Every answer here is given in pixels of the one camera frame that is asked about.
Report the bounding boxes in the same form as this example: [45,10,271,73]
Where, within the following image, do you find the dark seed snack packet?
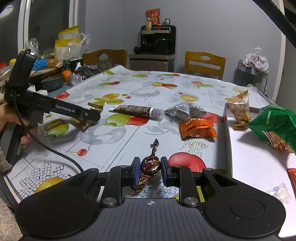
[165,102,207,121]

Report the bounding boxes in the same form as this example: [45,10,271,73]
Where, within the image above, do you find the black water dispenser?
[128,25,176,72]

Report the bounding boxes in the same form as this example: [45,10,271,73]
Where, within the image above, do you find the clear peanut snack bag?
[227,90,251,131]

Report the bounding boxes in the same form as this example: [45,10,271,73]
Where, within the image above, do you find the dark ceramic bowl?
[41,74,64,92]

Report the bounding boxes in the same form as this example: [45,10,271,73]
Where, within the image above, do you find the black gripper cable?
[14,48,85,173]

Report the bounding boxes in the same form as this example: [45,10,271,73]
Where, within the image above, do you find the wooden chair by wall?
[184,51,226,80]

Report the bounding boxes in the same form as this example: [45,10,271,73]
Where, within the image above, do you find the orange fruit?
[62,70,72,83]

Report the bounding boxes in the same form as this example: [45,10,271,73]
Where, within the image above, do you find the fruit pattern tablecloth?
[4,65,271,200]

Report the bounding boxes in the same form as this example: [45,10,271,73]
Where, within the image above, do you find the small orange snack packet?
[179,118,217,140]

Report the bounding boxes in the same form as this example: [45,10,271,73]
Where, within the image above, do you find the white shallow tray box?
[223,107,295,240]

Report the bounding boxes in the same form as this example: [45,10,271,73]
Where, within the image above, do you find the dark red candy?
[132,138,161,193]

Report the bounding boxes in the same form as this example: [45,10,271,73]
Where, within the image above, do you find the green snack bag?
[248,105,295,153]

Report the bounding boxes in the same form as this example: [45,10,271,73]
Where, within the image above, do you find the long orange snack bar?
[287,168,296,189]

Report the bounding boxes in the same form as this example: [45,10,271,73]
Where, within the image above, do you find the wooden chair at left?
[82,49,127,67]

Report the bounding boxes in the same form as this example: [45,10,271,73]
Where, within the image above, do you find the clear pink candy packet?
[267,183,292,204]

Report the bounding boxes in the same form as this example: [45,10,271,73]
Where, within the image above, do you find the person left hand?
[0,103,43,148]

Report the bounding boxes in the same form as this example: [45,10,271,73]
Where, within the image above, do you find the brown tube snack pack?
[110,104,165,120]

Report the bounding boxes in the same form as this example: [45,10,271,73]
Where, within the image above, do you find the red snack bag on dispenser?
[145,9,161,25]

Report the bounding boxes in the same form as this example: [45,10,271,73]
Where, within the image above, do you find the yellow package bags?
[54,25,91,61]

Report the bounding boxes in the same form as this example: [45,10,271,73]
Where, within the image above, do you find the white Dove candy bag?
[244,47,269,72]

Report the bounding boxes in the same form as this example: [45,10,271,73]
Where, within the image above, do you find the gold brown snack packet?
[71,102,103,132]

